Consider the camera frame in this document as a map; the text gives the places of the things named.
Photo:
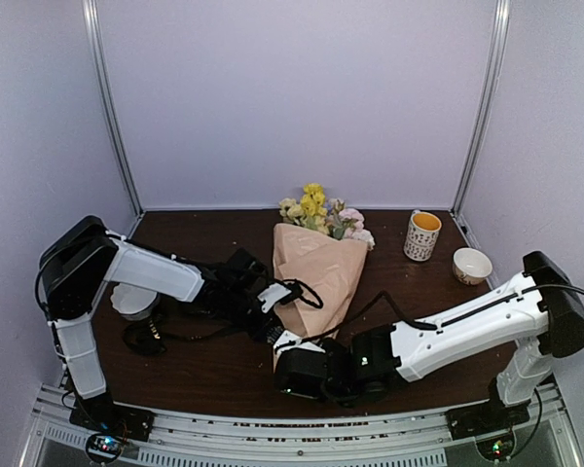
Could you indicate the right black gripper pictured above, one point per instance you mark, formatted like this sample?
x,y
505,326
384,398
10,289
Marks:
x,y
335,347

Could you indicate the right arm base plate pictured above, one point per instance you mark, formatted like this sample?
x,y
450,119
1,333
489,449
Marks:
x,y
473,421

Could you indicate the pale yellow fake flower stem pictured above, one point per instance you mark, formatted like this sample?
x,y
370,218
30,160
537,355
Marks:
x,y
291,212

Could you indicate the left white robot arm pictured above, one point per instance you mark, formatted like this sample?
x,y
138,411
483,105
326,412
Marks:
x,y
75,270

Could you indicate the right aluminium frame post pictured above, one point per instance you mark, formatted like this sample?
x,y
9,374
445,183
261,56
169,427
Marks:
x,y
495,59

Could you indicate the pink and green wrapping paper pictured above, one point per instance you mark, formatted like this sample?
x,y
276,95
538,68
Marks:
x,y
330,267

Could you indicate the small white patterned bowl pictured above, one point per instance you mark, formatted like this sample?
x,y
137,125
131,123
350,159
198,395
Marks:
x,y
471,266

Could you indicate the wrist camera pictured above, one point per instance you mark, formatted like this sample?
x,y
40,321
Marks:
x,y
274,294
288,341

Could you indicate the bright yellow fake flower stem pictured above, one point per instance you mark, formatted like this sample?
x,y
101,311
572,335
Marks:
x,y
313,206

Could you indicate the left aluminium frame post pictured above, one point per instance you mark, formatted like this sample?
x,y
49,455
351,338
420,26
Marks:
x,y
92,25

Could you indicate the front aluminium rail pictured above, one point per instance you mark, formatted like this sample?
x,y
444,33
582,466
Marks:
x,y
421,438

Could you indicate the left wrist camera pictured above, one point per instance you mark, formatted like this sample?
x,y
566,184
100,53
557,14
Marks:
x,y
274,294

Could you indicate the pink fake flower stem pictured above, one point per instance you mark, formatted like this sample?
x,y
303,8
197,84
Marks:
x,y
347,223

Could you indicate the black ribbon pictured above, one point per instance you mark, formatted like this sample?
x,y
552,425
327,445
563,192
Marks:
x,y
147,337

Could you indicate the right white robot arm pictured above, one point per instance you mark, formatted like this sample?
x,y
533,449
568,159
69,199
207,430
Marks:
x,y
538,308

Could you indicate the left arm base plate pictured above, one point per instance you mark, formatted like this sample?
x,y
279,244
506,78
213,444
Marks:
x,y
122,422

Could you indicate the white scalloped bowl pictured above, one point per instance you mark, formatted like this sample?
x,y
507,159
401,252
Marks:
x,y
134,303

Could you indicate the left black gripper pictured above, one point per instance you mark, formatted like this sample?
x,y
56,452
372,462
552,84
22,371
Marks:
x,y
266,327

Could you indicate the patterned mug with yellow inside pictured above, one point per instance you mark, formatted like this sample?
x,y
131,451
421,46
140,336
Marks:
x,y
422,235

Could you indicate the aluminium frame post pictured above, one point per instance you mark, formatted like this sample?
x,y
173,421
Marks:
x,y
495,59
92,25

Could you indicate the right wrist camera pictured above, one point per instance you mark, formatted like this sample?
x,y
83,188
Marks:
x,y
288,341

